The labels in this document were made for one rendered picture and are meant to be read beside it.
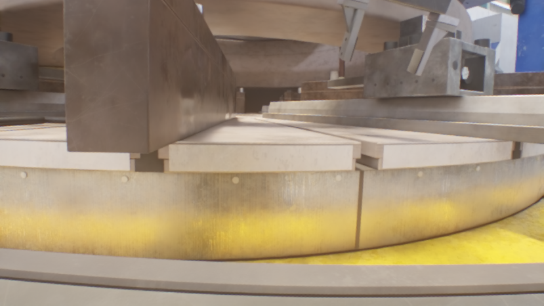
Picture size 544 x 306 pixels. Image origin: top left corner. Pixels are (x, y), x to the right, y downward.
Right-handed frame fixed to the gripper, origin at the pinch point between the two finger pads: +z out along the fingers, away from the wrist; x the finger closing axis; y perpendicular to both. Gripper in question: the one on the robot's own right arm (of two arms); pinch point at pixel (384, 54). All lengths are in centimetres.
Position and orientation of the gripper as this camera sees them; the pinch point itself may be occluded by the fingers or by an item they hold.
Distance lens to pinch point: 51.8
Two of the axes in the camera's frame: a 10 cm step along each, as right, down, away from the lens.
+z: -1.9, 8.7, 4.6
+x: 9.8, 1.2, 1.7
